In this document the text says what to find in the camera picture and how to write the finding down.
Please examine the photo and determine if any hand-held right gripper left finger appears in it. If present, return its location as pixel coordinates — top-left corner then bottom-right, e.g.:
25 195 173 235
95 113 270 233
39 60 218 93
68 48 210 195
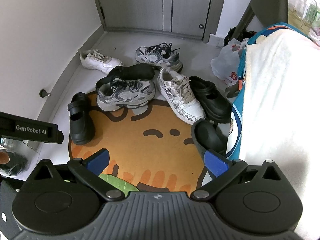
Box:
26 149 125 201

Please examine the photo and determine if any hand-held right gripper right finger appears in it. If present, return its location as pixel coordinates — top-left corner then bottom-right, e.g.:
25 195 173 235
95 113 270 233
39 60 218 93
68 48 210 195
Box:
191 149 288 201

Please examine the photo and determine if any black slipper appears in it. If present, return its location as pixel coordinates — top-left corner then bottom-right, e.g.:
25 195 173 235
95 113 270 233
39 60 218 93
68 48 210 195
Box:
95 64 155 93
191 119 229 158

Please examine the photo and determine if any black clog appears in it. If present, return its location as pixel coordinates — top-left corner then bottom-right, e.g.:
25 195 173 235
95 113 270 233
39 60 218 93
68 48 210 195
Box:
67 92 96 145
188 76 233 124

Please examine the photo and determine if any grey chunky sneaker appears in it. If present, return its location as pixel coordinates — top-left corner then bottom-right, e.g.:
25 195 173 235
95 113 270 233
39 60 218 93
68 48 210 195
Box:
135 42 184 73
96 78 156 112

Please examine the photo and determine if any patterned white sneaker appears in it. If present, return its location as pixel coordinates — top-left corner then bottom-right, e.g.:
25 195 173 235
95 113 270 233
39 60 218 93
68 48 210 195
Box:
157 68 206 125

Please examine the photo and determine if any plain white sneaker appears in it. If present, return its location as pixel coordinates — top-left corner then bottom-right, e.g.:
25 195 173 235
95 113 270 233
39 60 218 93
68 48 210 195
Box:
79 49 123 74

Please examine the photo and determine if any green leaf mat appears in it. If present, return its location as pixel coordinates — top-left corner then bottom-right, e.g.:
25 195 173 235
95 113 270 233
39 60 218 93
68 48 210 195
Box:
98 174 140 193

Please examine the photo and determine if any clear bag of dark items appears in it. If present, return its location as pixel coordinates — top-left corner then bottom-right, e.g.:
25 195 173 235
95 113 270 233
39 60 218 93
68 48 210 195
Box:
0 137 37 180

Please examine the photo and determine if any orange cartoon door mat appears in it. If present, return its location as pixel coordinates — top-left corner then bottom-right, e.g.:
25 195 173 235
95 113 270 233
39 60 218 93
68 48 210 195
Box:
68 91 208 196

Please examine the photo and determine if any white cloth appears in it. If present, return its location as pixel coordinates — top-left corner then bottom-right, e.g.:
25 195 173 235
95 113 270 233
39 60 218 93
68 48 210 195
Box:
235 27 320 240

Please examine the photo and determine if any white plastic bag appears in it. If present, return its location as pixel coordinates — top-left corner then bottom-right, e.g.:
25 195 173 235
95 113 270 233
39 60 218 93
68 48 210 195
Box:
210 38 248 86

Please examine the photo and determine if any black bag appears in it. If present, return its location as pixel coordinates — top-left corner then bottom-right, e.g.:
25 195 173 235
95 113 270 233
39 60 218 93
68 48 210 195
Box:
223 26 257 46

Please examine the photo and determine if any grey door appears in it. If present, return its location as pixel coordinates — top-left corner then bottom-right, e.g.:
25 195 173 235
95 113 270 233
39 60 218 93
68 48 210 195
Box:
89 0 228 42

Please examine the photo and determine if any clear plastic jar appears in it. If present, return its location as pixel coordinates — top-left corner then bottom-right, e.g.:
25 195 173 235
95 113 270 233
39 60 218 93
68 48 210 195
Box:
290 0 320 34

